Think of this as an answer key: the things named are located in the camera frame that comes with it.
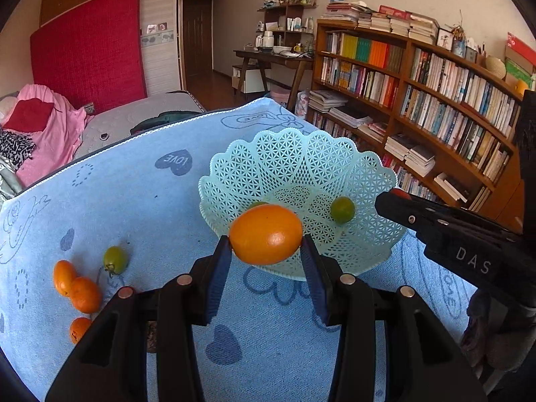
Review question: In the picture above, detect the orange tangerine front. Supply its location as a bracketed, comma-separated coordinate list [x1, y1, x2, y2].
[69, 317, 92, 344]

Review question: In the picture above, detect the orange tangerine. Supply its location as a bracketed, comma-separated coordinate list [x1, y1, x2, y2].
[69, 277, 103, 314]
[69, 317, 92, 344]

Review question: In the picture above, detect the oval orange citrus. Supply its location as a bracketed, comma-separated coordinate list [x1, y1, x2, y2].
[53, 260, 77, 297]

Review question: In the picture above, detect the red cherry tomato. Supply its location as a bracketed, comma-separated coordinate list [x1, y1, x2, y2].
[390, 188, 411, 200]

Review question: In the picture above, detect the large green tomato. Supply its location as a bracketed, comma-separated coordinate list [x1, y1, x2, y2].
[330, 196, 356, 224]

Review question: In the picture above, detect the oval orange kumquat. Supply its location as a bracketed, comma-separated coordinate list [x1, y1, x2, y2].
[228, 204, 304, 266]

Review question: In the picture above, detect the small green tomato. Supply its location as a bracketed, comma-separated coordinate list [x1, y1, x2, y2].
[248, 201, 268, 210]

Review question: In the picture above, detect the dark wrinkled passion fruit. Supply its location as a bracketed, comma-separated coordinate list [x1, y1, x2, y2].
[146, 321, 157, 353]

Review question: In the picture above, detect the green tomato with stem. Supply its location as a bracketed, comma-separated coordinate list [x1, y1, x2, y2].
[103, 246, 128, 276]

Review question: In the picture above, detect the blue patterned towel cloth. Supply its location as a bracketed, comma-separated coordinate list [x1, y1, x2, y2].
[1, 98, 474, 401]

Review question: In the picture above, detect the wooden bookshelf with books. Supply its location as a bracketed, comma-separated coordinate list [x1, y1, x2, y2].
[308, 14, 525, 231]

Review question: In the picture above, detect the light green lattice basket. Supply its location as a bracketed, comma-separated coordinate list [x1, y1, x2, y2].
[198, 128, 405, 275]

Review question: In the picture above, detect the pink blanket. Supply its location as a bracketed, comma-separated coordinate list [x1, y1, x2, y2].
[1, 84, 90, 187]

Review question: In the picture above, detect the black white patterned garment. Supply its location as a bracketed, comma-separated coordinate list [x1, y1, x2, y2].
[0, 129, 36, 172]

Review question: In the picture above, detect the grey bed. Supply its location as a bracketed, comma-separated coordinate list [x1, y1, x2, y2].
[74, 91, 206, 159]

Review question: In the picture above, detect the red pillow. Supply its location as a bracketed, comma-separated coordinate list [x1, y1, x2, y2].
[3, 98, 54, 133]

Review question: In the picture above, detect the wooden desk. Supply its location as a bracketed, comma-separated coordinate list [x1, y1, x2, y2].
[234, 50, 314, 112]

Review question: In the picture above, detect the red upright mattress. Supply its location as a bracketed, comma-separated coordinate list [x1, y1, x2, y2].
[30, 0, 147, 114]

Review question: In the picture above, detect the small wooden desk shelf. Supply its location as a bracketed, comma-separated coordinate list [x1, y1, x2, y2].
[256, 4, 316, 47]

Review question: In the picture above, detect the white wardrobe panel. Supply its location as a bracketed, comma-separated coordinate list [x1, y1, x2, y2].
[140, 0, 182, 96]

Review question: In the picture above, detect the dark wooden door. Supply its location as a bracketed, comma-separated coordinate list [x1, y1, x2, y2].
[183, 0, 214, 81]

